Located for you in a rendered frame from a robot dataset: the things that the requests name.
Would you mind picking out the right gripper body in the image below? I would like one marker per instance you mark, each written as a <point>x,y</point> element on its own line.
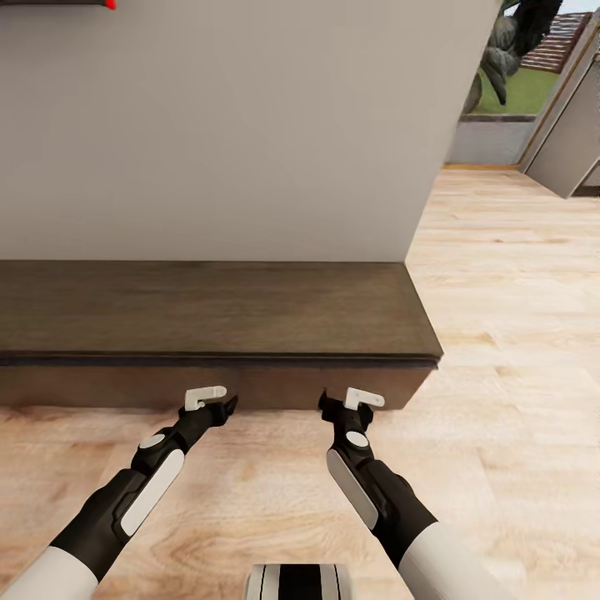
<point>334,411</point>

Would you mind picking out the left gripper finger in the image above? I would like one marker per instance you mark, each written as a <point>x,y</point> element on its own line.
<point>230,406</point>

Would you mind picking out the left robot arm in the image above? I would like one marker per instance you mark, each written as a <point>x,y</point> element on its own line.
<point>76,561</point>

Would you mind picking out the cabinet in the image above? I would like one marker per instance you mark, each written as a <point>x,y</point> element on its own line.
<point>139,334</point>

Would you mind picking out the robot trunk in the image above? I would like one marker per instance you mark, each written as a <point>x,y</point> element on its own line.
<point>300,582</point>

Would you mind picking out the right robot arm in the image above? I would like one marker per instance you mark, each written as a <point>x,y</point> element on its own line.
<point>431,561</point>

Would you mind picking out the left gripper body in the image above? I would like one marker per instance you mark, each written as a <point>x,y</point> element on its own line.
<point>209,416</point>

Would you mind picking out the fixed window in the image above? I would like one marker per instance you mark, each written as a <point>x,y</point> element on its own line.
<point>531,52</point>

